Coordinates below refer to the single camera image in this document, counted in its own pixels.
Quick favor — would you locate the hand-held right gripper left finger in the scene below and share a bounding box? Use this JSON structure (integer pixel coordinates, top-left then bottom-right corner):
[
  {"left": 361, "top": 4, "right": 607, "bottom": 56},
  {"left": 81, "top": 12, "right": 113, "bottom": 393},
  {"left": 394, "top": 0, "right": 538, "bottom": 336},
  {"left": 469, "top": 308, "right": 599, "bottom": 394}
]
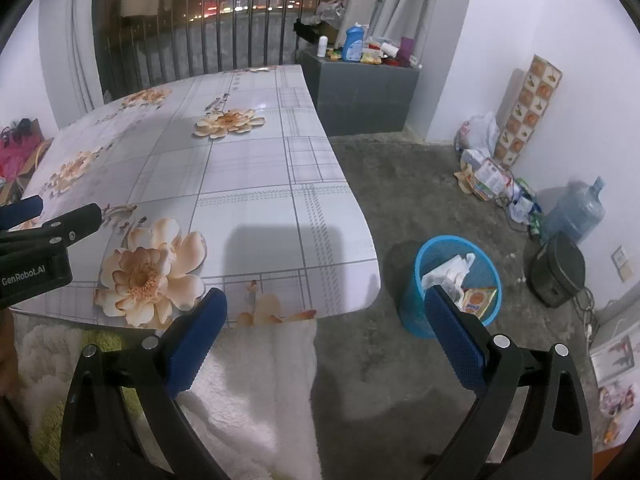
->
[{"left": 59, "top": 287, "right": 231, "bottom": 480}]

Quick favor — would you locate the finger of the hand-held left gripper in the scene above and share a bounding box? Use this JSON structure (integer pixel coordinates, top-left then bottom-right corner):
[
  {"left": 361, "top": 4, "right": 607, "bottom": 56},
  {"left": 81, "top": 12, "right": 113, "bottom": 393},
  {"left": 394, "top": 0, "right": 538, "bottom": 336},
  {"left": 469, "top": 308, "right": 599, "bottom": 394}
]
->
[
  {"left": 0, "top": 203, "right": 103, "bottom": 261},
  {"left": 0, "top": 195, "right": 45, "bottom": 231}
]

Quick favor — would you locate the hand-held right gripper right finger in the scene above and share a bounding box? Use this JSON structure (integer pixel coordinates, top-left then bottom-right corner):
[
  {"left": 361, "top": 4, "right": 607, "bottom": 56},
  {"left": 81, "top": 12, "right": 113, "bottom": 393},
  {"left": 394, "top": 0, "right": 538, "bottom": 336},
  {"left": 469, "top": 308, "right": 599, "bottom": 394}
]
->
[{"left": 422, "top": 285, "right": 596, "bottom": 480}]

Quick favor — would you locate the yellow snack wrapper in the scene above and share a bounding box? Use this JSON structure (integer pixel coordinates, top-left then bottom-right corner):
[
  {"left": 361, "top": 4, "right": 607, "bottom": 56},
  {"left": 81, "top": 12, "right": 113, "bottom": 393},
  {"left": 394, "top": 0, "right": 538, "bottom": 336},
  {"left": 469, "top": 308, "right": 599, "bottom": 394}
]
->
[{"left": 460, "top": 286, "right": 498, "bottom": 317}]

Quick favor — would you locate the white plastic bag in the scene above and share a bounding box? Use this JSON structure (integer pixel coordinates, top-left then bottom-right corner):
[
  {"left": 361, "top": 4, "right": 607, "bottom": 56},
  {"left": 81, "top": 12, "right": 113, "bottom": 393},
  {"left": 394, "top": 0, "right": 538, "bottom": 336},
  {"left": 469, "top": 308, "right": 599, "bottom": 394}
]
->
[
  {"left": 454, "top": 112, "right": 501, "bottom": 153},
  {"left": 421, "top": 252, "right": 476, "bottom": 301}
]

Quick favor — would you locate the pink plastic bag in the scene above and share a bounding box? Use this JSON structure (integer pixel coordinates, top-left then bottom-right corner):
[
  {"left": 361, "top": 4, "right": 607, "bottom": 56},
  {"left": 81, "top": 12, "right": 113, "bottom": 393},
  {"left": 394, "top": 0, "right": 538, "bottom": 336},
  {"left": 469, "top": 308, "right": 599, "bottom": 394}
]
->
[{"left": 0, "top": 127, "right": 36, "bottom": 181}]

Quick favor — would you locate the white fluffy blanket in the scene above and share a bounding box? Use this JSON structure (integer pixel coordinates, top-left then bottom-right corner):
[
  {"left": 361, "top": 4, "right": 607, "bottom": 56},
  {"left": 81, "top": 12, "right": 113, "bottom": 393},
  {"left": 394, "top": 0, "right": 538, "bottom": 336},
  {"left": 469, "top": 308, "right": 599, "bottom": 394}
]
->
[{"left": 15, "top": 320, "right": 321, "bottom": 480}]

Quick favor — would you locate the dark grey rice cooker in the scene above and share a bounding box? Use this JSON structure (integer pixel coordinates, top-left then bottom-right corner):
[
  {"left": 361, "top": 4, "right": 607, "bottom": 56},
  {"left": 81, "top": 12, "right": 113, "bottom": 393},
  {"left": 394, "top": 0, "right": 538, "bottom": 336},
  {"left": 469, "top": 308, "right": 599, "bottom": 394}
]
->
[{"left": 529, "top": 232, "right": 587, "bottom": 309}]

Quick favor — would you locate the pile of small packets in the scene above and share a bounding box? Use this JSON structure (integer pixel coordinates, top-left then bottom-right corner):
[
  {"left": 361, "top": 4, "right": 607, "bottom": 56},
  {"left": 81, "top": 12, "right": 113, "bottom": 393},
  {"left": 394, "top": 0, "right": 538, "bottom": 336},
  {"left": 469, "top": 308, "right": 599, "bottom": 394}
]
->
[{"left": 502, "top": 177, "right": 543, "bottom": 236}]

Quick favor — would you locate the white printed board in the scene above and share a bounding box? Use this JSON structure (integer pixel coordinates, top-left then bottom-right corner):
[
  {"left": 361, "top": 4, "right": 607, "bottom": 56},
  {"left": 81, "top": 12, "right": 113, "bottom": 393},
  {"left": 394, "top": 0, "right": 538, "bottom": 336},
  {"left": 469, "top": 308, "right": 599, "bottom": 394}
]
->
[{"left": 590, "top": 320, "right": 640, "bottom": 381}]

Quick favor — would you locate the floral printed bag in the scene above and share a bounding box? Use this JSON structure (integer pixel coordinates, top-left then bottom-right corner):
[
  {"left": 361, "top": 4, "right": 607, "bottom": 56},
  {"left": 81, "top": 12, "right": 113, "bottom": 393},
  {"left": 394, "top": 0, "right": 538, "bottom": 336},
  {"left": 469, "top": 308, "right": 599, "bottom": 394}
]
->
[{"left": 597, "top": 382, "right": 638, "bottom": 446}]

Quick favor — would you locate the large blue water jug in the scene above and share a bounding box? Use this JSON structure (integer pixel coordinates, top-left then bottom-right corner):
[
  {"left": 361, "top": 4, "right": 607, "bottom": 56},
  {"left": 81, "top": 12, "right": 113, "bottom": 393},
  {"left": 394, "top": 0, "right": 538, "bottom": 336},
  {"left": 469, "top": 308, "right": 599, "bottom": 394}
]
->
[{"left": 542, "top": 176, "right": 607, "bottom": 246}]

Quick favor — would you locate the floral tablecloth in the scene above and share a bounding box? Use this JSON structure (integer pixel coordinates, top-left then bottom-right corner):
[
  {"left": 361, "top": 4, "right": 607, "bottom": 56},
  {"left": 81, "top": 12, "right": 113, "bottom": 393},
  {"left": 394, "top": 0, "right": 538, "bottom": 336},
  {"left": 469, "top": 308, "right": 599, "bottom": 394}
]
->
[{"left": 7, "top": 64, "right": 381, "bottom": 331}]

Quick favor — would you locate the grey curtain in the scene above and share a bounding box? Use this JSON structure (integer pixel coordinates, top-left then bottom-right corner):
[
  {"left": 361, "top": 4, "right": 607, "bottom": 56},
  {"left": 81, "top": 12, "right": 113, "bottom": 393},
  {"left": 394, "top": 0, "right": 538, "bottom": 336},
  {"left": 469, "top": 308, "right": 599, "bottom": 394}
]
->
[
  {"left": 70, "top": 0, "right": 108, "bottom": 111},
  {"left": 350, "top": 0, "right": 481, "bottom": 68}
]

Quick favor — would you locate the tall fruit print box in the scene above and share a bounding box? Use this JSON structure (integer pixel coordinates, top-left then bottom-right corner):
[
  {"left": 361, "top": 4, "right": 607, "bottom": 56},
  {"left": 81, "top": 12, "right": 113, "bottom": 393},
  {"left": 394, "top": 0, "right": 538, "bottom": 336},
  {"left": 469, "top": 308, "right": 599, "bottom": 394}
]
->
[{"left": 492, "top": 54, "right": 563, "bottom": 170}]

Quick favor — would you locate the grey cabinet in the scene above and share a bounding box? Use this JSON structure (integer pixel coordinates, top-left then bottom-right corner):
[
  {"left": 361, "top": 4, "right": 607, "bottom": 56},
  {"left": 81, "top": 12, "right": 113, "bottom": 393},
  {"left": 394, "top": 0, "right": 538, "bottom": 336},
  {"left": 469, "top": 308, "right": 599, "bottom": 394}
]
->
[{"left": 297, "top": 45, "right": 421, "bottom": 137}]

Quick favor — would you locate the blue detergent bottle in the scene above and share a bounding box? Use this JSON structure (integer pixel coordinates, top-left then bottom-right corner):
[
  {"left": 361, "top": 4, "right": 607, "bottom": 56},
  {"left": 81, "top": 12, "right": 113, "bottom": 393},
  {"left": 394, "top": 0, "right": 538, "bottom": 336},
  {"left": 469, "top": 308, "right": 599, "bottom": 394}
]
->
[{"left": 342, "top": 22, "right": 371, "bottom": 63}]

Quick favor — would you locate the wall socket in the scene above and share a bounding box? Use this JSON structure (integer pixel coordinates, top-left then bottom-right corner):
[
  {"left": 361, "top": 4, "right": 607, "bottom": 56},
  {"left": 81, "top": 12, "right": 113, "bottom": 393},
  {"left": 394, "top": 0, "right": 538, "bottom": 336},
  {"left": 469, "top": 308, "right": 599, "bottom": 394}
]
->
[{"left": 611, "top": 246, "right": 638, "bottom": 282}]

